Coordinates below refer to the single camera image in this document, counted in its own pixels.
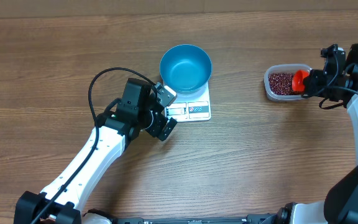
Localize red scoop with blue handle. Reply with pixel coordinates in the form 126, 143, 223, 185
291, 70, 310, 93

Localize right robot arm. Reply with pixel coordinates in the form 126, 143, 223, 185
264, 44, 358, 223

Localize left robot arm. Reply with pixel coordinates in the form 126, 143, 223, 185
14, 78, 177, 223

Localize white kitchen scale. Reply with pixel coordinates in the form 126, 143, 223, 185
164, 83, 211, 122

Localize blue bowl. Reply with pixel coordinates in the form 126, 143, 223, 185
159, 44, 213, 94

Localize red beans in container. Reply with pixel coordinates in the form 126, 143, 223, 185
268, 73, 297, 95

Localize clear plastic container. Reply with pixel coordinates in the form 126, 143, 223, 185
264, 63, 312, 102

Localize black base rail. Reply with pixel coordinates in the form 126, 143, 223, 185
82, 208, 279, 224

